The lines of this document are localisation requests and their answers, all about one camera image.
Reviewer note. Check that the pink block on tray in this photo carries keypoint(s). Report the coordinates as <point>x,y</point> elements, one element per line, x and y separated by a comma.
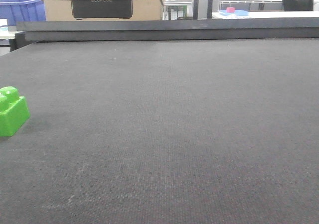
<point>230,9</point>

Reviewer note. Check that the light blue shallow tray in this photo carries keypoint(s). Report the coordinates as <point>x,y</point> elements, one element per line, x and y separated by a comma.
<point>239,13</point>

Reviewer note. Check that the blue plastic storage bin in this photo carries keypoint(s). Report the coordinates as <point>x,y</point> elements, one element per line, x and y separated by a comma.
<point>22,10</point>

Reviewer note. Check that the white background table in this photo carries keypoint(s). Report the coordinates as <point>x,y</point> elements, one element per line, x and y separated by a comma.
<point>271,14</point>

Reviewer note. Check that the large cardboard box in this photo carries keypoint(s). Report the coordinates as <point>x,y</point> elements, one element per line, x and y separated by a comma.
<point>103,10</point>

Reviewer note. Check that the green plastic building block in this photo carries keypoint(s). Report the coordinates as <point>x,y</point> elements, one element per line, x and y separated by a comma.
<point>14,111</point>

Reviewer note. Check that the black conveyor side rail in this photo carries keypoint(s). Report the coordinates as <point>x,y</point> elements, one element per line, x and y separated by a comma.
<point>210,29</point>

